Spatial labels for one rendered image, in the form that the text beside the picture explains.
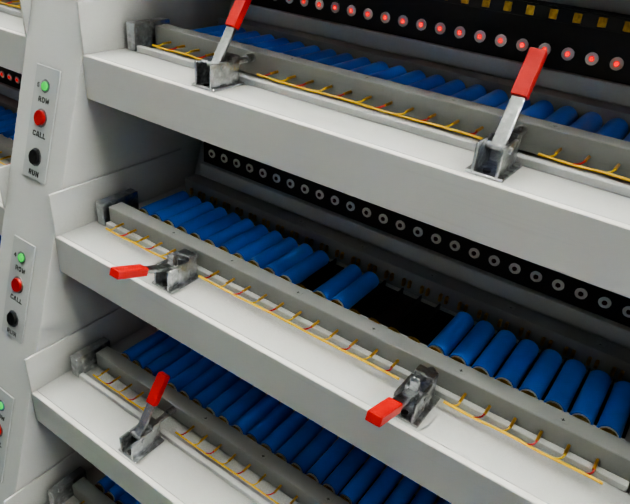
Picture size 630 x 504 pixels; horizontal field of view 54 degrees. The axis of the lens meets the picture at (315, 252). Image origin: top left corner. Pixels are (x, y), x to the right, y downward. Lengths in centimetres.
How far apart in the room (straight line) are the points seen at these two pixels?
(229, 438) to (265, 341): 17
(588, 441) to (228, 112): 38
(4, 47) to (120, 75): 20
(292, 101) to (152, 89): 14
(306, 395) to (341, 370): 4
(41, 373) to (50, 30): 38
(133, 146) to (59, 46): 13
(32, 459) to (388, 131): 60
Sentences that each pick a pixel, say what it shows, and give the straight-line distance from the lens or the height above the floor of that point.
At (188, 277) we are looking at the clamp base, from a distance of 62.
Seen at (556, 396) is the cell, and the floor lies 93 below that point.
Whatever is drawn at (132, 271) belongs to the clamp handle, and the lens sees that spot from 57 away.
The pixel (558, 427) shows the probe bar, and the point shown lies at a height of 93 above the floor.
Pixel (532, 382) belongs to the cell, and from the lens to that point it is 53.
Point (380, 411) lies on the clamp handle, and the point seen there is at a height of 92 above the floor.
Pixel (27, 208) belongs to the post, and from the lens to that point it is 76.
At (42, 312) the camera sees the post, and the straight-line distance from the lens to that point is 76.
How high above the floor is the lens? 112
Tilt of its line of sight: 15 degrees down
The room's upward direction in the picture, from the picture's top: 15 degrees clockwise
